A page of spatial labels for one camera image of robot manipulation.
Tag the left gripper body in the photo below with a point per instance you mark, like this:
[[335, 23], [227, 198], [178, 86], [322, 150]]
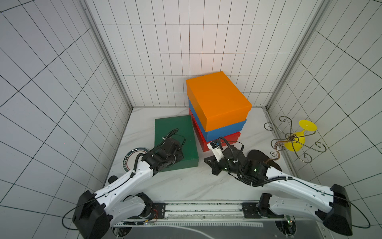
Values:
[[173, 159]]

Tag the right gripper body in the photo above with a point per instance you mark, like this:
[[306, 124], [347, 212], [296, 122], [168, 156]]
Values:
[[216, 164]]

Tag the green shoebox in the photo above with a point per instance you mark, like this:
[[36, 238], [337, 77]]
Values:
[[184, 124]]

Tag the blue shoebox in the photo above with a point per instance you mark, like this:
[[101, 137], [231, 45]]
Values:
[[215, 134]]

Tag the orange shoebox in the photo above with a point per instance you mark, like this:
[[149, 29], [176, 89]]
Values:
[[217, 101]]

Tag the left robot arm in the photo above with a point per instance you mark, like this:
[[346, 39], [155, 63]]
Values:
[[96, 212]]

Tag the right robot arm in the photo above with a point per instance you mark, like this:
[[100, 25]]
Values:
[[328, 205]]

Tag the dark oval tray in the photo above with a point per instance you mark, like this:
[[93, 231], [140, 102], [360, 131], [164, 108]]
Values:
[[257, 155]]

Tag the round white plate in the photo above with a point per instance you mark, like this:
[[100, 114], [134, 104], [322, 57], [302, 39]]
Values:
[[129, 159]]

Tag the yellow plastic goblet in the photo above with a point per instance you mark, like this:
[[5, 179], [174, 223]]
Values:
[[296, 141]]

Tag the ornate metal wire stand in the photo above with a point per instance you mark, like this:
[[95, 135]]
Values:
[[278, 144]]

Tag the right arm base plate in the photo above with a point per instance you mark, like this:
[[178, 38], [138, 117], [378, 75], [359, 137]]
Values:
[[251, 211]]

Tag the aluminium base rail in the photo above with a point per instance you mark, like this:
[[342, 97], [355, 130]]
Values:
[[209, 213]]

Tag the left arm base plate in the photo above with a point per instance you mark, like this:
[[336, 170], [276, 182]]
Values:
[[157, 211]]

